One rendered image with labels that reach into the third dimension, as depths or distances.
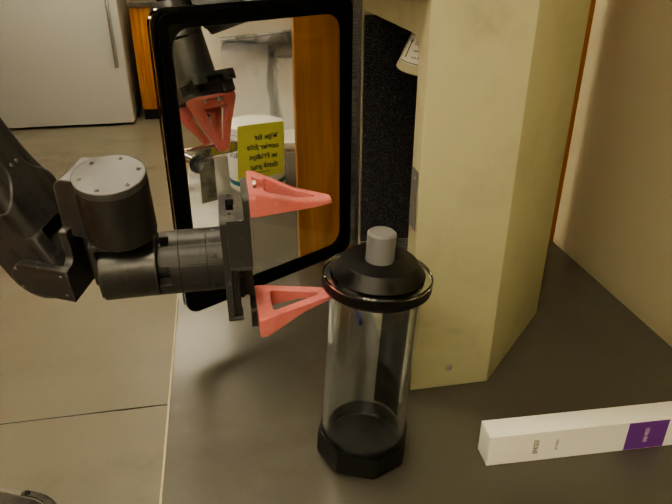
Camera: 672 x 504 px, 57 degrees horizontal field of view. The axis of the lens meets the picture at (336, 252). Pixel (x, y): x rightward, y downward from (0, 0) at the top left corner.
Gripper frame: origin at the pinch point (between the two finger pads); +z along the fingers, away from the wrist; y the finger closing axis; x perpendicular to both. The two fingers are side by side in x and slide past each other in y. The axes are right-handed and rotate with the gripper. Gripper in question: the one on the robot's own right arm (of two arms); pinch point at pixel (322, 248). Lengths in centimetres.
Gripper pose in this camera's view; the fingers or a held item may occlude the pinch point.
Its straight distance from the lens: 57.4
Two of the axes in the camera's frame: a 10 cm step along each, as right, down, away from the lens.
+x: -1.8, -4.3, 8.9
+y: -0.1, -9.0, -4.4
